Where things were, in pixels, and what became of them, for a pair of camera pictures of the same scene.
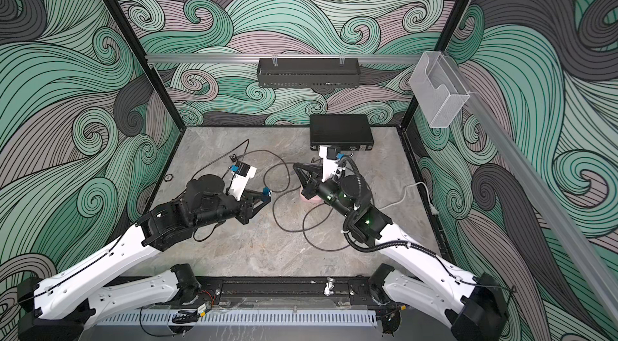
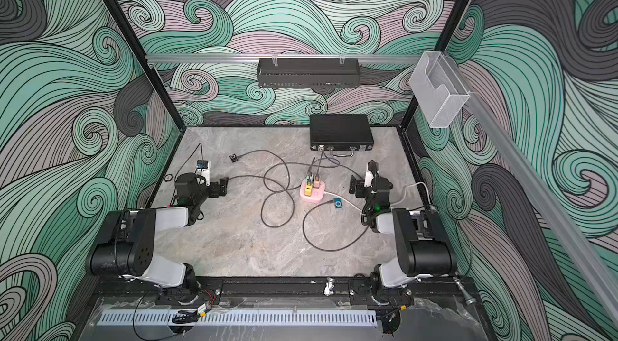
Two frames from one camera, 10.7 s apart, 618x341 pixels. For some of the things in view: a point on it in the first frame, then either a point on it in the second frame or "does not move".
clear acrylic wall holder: (438, 89) does not move
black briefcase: (348, 131) does not move
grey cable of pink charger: (309, 242) does not move
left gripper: (248, 199) -> (221, 187)
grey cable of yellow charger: (298, 231) -> (272, 193)
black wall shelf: (309, 73) does not move
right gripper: (313, 185) -> (359, 185)
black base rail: (285, 292) does not move
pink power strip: (315, 199) does not move
